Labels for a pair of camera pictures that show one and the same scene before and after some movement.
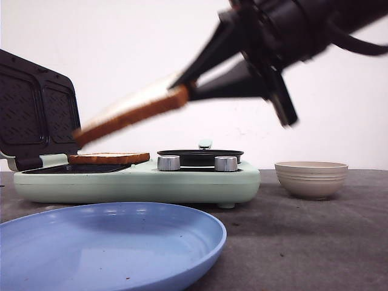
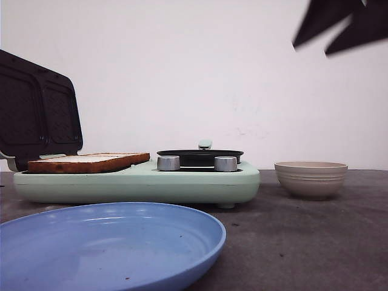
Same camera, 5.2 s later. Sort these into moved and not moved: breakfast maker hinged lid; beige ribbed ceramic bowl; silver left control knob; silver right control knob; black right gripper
Moved: black right gripper
Not moved: breakfast maker hinged lid; silver right control knob; beige ribbed ceramic bowl; silver left control knob
